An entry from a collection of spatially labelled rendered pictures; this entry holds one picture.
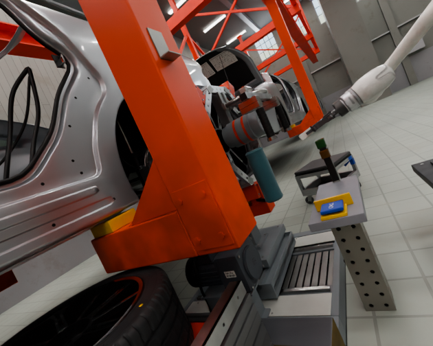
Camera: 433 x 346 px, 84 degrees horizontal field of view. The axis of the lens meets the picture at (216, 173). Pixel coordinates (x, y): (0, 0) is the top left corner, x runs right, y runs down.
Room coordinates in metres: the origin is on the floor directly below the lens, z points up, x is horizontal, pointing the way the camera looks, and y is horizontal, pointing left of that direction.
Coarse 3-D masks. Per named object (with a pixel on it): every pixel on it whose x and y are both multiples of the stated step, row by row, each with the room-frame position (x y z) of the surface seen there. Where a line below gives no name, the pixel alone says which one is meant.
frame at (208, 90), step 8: (208, 88) 1.18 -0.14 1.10; (216, 88) 1.27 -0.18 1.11; (224, 88) 1.35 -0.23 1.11; (208, 96) 1.16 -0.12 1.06; (232, 96) 1.41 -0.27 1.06; (208, 104) 1.13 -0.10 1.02; (208, 112) 1.10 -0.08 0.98; (232, 112) 1.47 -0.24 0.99; (240, 112) 1.48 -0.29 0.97; (256, 144) 1.48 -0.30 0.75; (232, 168) 1.09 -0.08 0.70; (240, 176) 1.13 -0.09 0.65; (248, 176) 1.19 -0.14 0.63; (240, 184) 1.18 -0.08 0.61; (248, 184) 1.18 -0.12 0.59
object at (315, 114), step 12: (264, 0) 4.33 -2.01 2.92; (276, 12) 4.28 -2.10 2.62; (276, 24) 4.32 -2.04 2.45; (288, 36) 4.27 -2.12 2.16; (288, 48) 4.30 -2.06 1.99; (300, 60) 4.33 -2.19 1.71; (300, 72) 4.29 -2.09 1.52; (300, 84) 4.33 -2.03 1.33; (312, 96) 4.27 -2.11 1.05; (312, 108) 4.31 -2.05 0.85; (312, 120) 4.35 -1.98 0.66; (288, 132) 4.60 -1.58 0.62; (300, 132) 4.49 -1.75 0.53
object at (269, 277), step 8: (288, 232) 1.46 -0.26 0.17; (288, 240) 1.36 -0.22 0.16; (280, 248) 1.35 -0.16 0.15; (288, 248) 1.32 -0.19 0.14; (280, 256) 1.22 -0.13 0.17; (288, 256) 1.28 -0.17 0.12; (272, 264) 1.22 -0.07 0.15; (280, 264) 1.17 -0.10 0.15; (288, 264) 1.25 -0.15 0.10; (264, 272) 1.14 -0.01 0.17; (272, 272) 1.15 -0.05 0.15; (280, 272) 1.14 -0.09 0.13; (264, 280) 1.09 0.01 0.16; (272, 280) 1.05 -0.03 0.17; (280, 280) 1.11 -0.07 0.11; (256, 288) 1.07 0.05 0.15; (264, 288) 1.05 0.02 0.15; (272, 288) 1.03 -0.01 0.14; (280, 288) 1.08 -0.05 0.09; (264, 296) 1.06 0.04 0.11; (272, 296) 1.04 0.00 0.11
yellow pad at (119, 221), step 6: (132, 210) 1.04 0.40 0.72; (120, 216) 0.99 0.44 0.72; (126, 216) 1.01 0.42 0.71; (132, 216) 1.03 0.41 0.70; (102, 222) 0.98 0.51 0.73; (108, 222) 0.94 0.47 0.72; (114, 222) 0.96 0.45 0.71; (120, 222) 0.98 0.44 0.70; (126, 222) 1.00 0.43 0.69; (96, 228) 0.98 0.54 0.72; (102, 228) 0.96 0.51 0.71; (108, 228) 0.94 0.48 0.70; (114, 228) 0.95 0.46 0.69; (96, 234) 0.99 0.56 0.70; (102, 234) 0.97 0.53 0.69
